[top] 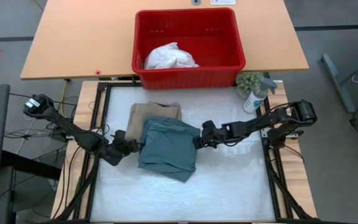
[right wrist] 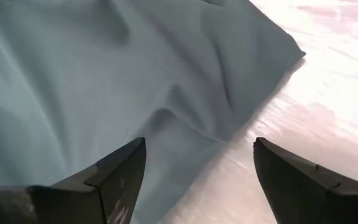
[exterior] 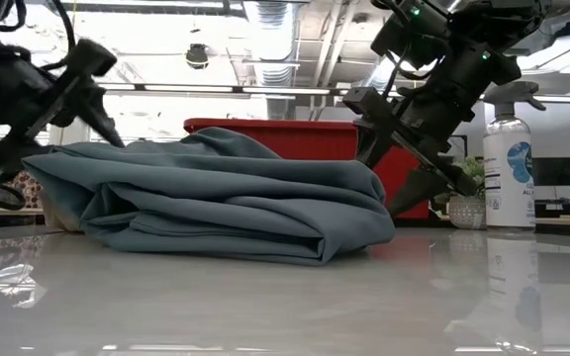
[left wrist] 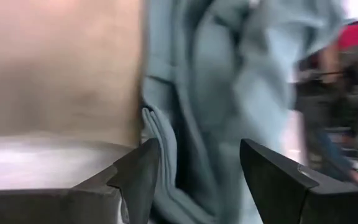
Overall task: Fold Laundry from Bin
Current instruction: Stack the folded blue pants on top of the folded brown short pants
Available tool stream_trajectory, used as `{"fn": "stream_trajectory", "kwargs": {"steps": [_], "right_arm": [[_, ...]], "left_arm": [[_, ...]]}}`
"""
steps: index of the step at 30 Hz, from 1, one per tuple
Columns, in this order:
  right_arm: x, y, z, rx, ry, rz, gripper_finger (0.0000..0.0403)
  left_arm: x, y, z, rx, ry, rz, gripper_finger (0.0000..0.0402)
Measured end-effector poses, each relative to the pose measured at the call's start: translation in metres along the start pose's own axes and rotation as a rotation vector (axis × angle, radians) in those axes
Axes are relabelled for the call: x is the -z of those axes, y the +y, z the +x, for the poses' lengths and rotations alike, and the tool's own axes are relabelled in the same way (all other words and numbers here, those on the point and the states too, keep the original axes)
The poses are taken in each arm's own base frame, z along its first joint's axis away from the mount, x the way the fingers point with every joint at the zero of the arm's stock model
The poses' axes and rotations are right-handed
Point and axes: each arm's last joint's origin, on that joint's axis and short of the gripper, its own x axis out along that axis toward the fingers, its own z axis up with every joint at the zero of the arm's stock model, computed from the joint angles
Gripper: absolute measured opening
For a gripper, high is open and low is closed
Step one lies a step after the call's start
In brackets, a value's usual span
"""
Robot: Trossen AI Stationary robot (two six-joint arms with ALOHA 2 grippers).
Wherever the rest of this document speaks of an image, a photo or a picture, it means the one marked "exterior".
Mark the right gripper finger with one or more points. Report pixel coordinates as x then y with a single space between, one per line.
375 146
416 190

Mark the beige shorts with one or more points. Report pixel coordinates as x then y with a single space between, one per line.
60 217

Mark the teal grey shirt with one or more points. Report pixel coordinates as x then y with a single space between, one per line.
216 207

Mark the red plastic laundry bin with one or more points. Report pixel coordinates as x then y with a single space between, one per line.
314 141

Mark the brown patterned cloth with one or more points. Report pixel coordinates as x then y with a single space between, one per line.
30 190

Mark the small potted succulent plant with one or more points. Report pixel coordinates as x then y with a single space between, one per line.
465 212

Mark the clear spray bottle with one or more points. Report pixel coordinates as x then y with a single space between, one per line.
507 198

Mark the long ceiling light strip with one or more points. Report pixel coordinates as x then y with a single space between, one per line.
216 89

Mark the black monitor stand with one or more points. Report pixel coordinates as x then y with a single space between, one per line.
562 207

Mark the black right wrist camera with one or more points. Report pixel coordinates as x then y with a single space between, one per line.
369 104

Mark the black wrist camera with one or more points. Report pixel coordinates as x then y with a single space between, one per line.
369 104
89 57

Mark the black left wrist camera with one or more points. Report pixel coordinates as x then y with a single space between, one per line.
89 57

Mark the silver ventilation duct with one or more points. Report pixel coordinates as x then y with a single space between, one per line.
379 74

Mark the black ceiling dome camera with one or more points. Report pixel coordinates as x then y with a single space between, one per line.
197 57

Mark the black wall monitor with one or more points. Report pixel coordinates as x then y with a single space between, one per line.
559 172

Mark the ribbed silver round duct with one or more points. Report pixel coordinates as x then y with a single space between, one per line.
272 29

